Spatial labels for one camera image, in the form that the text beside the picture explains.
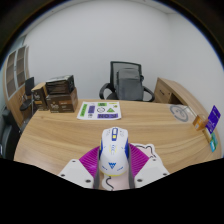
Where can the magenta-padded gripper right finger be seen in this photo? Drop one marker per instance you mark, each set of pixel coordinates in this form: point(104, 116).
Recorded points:
point(151, 170)

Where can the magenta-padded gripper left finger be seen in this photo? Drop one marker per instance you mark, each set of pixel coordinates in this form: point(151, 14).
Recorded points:
point(76, 171)

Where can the white and blue computer mouse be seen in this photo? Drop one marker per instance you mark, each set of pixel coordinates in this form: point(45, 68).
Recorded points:
point(113, 151)

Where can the round grey-white disc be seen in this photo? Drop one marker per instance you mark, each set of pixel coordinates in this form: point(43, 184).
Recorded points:
point(179, 113)

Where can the white sticker sheet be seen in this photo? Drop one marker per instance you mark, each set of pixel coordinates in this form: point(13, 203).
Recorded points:
point(99, 111)

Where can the small orange box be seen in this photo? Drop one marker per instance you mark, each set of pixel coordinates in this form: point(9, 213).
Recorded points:
point(199, 122)

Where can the small green box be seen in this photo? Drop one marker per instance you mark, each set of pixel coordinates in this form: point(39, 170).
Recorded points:
point(213, 142)

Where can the wide brown cardboard box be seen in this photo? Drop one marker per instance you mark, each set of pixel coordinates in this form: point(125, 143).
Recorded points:
point(63, 103)

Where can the purple standing card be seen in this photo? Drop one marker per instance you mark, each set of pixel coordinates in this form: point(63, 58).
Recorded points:
point(213, 119)

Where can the wooden side desk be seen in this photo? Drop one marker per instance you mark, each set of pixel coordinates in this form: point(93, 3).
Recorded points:
point(173, 91)

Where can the tall brown cardboard box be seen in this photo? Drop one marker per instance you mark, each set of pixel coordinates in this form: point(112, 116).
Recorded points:
point(38, 98)

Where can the grey backpack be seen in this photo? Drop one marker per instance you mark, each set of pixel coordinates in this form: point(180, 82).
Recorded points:
point(129, 85)

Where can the black cardboard box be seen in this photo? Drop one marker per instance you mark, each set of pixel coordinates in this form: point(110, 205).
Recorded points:
point(60, 84)

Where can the wooden shelf cabinet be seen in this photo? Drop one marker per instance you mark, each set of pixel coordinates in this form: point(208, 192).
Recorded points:
point(13, 100)

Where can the black mesh office chair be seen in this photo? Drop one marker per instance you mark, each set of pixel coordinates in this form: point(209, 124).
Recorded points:
point(114, 66)

